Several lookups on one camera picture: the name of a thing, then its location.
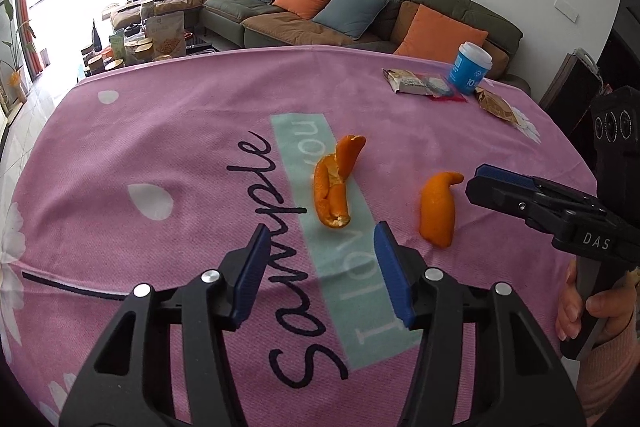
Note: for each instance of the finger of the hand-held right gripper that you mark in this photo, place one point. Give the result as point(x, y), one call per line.
point(500, 199)
point(505, 177)

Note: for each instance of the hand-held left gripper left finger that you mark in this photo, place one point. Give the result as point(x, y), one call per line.
point(252, 267)

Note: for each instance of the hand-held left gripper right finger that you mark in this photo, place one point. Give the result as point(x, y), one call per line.
point(391, 267)

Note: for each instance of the smooth orange peel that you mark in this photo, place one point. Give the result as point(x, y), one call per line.
point(437, 212)

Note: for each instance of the split orange peel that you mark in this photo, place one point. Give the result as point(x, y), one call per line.
point(332, 194)

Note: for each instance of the person's right forearm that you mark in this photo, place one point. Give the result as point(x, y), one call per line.
point(615, 372)

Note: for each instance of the person's right hand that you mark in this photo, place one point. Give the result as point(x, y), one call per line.
point(612, 307)

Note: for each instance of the brown crumpled wrapper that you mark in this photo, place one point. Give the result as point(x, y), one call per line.
point(497, 107)

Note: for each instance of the blue paper cup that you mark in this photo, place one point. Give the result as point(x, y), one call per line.
point(467, 69)

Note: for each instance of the white and brown wrapper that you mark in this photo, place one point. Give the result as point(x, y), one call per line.
point(412, 82)

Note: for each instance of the pink floral printed blanket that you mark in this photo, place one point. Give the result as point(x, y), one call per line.
point(175, 147)

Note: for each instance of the green and brown sofa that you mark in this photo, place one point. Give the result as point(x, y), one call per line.
point(450, 7)

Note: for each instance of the large blue-grey cushion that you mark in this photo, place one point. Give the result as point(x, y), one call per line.
point(350, 12)

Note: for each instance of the glass coffee table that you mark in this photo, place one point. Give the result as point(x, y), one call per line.
point(197, 47)

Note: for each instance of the cluttered coffee table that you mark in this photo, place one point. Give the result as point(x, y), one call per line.
point(150, 42)

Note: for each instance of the tall potted leafy plant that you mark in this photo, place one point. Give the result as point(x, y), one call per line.
point(15, 52)

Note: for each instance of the orange curtain by plant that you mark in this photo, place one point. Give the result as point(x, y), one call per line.
point(30, 17)

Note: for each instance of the white wall switch plate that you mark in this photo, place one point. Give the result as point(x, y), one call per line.
point(566, 9)

